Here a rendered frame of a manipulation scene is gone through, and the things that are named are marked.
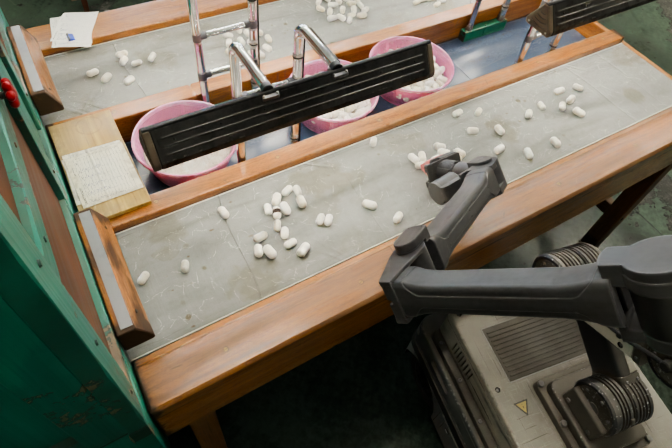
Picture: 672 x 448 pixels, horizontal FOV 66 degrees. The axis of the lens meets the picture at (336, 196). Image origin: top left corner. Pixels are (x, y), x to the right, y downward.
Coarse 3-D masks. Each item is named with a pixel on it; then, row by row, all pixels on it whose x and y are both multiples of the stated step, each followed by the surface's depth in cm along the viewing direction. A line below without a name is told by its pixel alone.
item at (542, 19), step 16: (560, 0) 125; (576, 0) 127; (592, 0) 129; (608, 0) 132; (624, 0) 135; (640, 0) 138; (528, 16) 129; (544, 16) 125; (560, 16) 126; (576, 16) 128; (592, 16) 131; (608, 16) 135; (544, 32) 127; (560, 32) 128
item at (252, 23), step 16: (192, 0) 118; (256, 0) 127; (192, 16) 121; (256, 16) 131; (192, 32) 125; (208, 32) 128; (224, 32) 130; (256, 32) 134; (256, 48) 138; (240, 64) 140; (208, 96) 142
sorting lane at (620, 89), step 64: (576, 64) 172; (640, 64) 175; (448, 128) 148; (512, 128) 150; (576, 128) 153; (256, 192) 128; (320, 192) 130; (384, 192) 132; (128, 256) 114; (192, 256) 115; (320, 256) 119; (192, 320) 107
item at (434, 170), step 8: (456, 152) 128; (440, 160) 126; (448, 160) 125; (456, 160) 129; (424, 168) 126; (432, 168) 126; (440, 168) 125; (448, 168) 123; (432, 176) 126; (440, 176) 125
